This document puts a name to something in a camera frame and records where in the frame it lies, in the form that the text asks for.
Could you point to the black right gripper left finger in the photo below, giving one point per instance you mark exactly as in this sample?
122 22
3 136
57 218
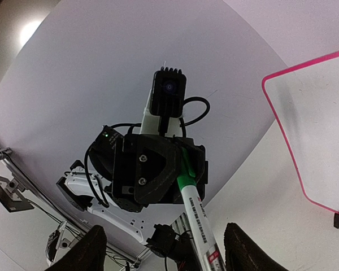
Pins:
88 254

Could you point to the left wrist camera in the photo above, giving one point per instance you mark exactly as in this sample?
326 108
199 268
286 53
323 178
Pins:
168 91

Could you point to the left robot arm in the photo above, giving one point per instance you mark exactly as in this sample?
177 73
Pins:
88 185

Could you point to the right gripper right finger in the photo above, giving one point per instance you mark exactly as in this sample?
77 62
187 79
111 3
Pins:
242 253

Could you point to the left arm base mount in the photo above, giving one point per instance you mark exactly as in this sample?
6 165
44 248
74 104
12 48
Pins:
168 244

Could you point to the pink-framed whiteboard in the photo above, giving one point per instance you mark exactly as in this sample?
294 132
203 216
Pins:
305 102

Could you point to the left whiteboard stand foot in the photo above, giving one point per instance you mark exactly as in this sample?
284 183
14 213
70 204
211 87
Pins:
336 220

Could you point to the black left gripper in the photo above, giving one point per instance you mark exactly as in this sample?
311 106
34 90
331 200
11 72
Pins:
146 168

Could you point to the green whiteboard marker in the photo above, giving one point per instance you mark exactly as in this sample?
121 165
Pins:
205 243

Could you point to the aluminium front rail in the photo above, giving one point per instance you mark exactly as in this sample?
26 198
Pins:
183 226

